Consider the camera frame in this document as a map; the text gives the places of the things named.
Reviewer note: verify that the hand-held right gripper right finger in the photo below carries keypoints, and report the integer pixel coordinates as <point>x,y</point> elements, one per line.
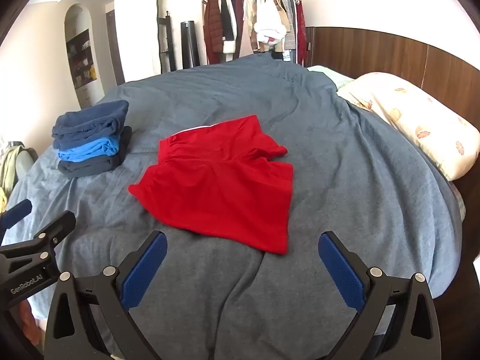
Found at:
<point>339,266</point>

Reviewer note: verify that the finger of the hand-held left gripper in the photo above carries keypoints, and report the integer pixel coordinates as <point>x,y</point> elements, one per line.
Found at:
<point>17,212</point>
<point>56,228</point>

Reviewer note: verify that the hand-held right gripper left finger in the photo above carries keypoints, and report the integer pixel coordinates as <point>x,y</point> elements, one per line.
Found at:
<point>144,266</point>

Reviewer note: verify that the red pants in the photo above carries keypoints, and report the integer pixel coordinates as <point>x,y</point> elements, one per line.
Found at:
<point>217,187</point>

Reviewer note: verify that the yellow-green cloth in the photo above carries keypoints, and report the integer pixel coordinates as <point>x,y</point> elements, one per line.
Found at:
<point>11,172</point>

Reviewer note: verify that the stack of folded blue clothes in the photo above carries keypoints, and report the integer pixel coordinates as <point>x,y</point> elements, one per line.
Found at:
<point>90,167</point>

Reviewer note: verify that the bright blue folded garment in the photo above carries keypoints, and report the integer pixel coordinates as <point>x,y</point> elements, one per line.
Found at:
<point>90,149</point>

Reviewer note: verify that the blue-grey blanket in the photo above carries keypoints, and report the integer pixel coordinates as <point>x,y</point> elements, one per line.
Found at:
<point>337,176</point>

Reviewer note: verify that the navy folded garment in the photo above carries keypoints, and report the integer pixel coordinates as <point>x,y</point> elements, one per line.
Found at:
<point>90,120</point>

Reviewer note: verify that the cream floral pillow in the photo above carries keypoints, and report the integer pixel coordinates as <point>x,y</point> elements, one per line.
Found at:
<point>412,120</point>

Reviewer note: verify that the light green bed sheet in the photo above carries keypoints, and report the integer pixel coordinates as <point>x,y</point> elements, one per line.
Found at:
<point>330,75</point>

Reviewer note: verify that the brown wooden headboard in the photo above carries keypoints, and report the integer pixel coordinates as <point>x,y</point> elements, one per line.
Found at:
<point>375,52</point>

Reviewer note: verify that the black rolled mat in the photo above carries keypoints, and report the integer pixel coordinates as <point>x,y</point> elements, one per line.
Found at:
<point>189,45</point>

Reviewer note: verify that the arched wall niche shelf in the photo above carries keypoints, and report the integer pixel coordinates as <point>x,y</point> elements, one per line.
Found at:
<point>80,56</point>

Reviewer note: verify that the black metal frame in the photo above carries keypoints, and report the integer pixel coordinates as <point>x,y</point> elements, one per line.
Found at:
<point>167,41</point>

